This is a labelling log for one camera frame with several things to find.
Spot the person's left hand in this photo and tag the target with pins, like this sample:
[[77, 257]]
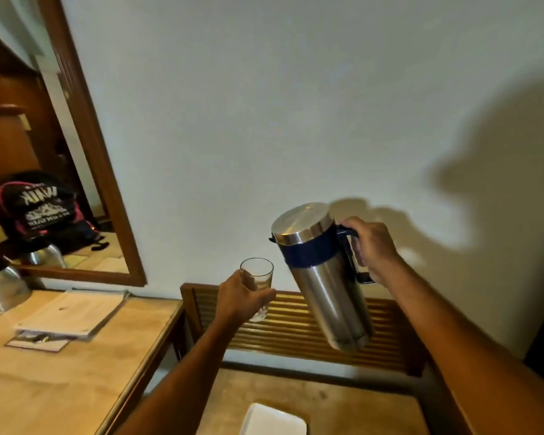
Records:
[[235, 301]]

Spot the person's right hand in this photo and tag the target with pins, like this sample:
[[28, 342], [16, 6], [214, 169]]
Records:
[[378, 251]]

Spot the person's left thumb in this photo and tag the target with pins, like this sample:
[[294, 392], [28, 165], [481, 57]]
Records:
[[264, 298]]

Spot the person's right thumb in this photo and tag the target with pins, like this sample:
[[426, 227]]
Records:
[[353, 223]]

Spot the clear drinking glass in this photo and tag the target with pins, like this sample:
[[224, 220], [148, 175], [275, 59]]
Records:
[[263, 274]]

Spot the steel jug with blue band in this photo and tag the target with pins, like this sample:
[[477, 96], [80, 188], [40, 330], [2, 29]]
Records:
[[326, 294]]

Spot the person's right forearm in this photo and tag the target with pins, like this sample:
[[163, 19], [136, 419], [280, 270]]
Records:
[[462, 357]]

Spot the person's left forearm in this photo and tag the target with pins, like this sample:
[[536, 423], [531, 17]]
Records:
[[186, 380]]

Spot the wooden slatted luggage rack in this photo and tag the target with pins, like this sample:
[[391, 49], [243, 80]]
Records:
[[290, 330]]

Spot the white rectangular tray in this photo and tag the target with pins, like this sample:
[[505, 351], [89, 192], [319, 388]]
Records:
[[272, 423]]

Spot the wooden cover folder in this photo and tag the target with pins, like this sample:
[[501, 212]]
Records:
[[72, 312]]

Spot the steel kettle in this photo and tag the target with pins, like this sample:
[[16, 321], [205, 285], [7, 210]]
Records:
[[2, 285]]

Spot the wooden framed wall mirror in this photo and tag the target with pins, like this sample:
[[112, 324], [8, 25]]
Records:
[[95, 144]]

